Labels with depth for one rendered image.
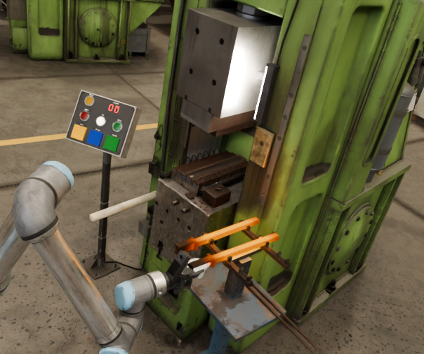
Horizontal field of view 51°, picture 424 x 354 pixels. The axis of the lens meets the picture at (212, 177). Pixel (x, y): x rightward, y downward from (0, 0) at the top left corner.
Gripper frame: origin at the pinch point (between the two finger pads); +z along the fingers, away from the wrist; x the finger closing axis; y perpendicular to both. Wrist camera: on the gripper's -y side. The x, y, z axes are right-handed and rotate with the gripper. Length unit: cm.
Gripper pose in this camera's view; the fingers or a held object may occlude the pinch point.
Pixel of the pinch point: (206, 261)
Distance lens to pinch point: 175.8
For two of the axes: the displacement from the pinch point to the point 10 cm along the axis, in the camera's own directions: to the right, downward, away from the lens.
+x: 5.9, 5.0, -6.4
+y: -1.7, 8.5, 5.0
